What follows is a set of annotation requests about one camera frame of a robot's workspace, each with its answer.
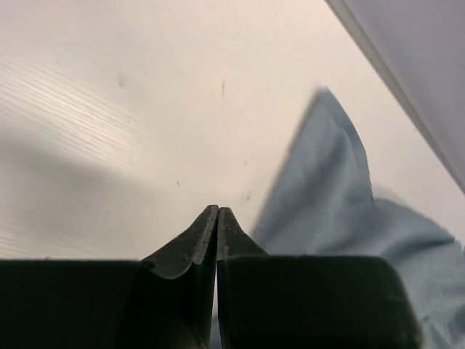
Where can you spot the striped pillowcase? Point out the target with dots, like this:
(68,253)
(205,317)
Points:
(323,205)

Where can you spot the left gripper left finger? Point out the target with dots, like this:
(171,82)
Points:
(162,301)

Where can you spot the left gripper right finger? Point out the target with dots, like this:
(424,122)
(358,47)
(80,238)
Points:
(272,301)

